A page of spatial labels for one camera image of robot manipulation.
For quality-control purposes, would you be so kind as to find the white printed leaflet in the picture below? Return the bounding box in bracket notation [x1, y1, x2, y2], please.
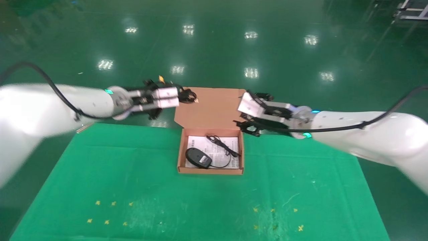
[185, 136, 240, 169]

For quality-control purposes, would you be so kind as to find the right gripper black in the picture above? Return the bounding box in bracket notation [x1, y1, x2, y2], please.
[233, 92, 295, 137]

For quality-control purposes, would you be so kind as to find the green table cloth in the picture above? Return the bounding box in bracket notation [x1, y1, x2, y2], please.
[10, 123, 392, 241]

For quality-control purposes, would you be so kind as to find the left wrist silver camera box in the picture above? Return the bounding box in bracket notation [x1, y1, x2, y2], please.
[153, 87, 180, 109]

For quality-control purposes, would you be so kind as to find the white metal trolley frame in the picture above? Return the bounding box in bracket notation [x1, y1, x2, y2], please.
[394, 0, 428, 20]

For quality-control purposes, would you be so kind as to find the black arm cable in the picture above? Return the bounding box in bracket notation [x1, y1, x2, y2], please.
[0, 62, 141, 121]
[267, 85, 428, 133]

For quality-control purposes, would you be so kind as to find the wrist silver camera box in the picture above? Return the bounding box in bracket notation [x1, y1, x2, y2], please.
[153, 87, 180, 109]
[237, 92, 292, 118]

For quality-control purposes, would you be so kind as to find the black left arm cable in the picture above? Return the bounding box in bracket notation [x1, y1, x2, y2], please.
[0, 62, 141, 121]

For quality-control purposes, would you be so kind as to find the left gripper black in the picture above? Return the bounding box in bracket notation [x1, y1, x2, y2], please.
[132, 80, 188, 120]

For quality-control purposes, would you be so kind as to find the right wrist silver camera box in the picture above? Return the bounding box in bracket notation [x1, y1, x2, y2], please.
[237, 92, 292, 118]

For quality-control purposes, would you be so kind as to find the black wired mouse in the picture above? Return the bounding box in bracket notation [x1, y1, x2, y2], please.
[185, 135, 241, 170]

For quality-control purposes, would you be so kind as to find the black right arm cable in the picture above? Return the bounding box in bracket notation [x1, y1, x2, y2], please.
[267, 85, 428, 133]

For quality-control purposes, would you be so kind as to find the orange cardboard box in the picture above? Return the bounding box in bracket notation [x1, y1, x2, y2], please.
[174, 87, 248, 175]

